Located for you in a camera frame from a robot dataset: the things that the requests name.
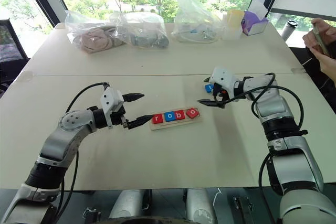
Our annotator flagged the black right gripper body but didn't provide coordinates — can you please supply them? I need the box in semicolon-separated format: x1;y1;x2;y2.
212;83;229;104

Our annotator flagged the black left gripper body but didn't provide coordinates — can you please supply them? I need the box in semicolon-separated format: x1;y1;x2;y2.
110;105;130;128

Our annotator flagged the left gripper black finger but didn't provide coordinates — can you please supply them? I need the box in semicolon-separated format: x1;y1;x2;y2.
128;114;154;130
122;92;145;102

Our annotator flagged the red letter tile o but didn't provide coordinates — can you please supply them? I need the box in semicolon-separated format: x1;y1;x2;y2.
185;107;200;120

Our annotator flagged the wooden letter tray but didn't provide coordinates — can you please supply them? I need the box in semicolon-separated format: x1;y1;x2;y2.
149;107;203;132

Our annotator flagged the smartphone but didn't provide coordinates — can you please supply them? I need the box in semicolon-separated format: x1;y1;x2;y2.
312;22;330;57

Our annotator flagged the person's right hand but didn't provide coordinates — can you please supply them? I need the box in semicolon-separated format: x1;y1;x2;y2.
302;18;329;51

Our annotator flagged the person's left hand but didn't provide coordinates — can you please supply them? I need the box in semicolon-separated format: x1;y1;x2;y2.
311;48;336;78

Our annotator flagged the clear plastic container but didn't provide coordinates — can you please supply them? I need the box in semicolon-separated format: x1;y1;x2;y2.
221;14;243;40

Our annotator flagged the plastic bag with grey items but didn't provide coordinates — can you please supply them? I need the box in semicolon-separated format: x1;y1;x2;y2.
110;10;170;49

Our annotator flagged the yellow translucent plastic cup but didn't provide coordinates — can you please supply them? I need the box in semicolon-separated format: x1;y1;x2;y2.
226;9;245;28

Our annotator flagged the plastic bag with pink cloth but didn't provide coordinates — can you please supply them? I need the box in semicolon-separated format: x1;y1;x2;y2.
64;9;127;56

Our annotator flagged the purple tissue box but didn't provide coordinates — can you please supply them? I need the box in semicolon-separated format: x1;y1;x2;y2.
241;10;270;36

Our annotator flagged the silver rounded cylinder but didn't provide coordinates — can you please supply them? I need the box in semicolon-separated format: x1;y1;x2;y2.
109;189;145;220
184;188;218;224

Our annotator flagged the white tissue sheet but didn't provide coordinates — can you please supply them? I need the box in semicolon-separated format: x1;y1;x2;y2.
247;0;268;20

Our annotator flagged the white tumbler with black lid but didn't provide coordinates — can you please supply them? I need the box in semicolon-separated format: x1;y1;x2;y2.
280;19;299;41

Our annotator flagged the person's dark clothing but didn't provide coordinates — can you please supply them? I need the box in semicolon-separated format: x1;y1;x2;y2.
300;47;336;99

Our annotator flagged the black mesh office chair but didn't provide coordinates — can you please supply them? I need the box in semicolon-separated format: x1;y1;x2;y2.
0;18;28;88

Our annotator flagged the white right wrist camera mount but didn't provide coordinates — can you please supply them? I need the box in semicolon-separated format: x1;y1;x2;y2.
209;67;241;99

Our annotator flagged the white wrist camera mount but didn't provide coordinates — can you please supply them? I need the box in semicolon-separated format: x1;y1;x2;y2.
99;87;124;130
209;67;241;99

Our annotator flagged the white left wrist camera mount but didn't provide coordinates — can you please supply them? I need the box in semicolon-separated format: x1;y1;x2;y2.
99;87;124;130

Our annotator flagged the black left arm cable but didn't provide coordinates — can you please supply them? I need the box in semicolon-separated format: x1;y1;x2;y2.
56;81;110;214

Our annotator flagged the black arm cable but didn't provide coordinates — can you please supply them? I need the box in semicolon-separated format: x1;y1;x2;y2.
214;72;305;224
56;81;110;214

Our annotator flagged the tall plastic bag with cables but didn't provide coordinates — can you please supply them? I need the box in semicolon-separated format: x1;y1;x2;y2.
171;0;224;44

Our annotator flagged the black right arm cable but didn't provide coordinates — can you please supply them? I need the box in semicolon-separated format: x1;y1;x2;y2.
214;72;305;224

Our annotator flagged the black metal bracket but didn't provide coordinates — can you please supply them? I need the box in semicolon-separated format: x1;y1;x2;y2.
232;196;254;224
82;207;102;224

